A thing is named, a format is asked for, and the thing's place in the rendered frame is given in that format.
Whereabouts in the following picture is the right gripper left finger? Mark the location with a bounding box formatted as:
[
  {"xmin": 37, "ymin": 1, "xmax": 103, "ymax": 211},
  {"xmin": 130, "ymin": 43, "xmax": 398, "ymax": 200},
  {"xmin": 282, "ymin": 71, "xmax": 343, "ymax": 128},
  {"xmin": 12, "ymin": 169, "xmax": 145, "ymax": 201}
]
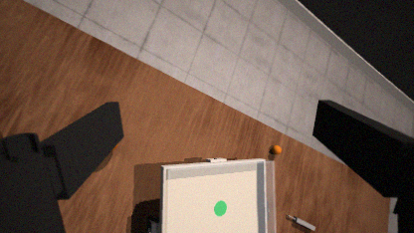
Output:
[{"xmin": 0, "ymin": 102, "xmax": 124, "ymax": 233}]

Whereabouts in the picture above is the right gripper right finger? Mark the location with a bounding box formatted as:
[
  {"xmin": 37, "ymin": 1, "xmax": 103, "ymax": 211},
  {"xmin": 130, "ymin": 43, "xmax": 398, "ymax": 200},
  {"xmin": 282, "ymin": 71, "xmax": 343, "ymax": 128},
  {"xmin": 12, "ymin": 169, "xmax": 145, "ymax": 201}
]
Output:
[{"xmin": 312, "ymin": 100, "xmax": 414, "ymax": 233}]

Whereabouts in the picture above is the small orange ball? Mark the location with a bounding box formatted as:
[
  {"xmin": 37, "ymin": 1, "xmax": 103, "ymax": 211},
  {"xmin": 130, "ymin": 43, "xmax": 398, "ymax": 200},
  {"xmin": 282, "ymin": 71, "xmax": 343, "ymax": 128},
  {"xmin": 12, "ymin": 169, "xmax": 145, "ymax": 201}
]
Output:
[{"xmin": 272, "ymin": 145, "xmax": 282, "ymax": 154}]

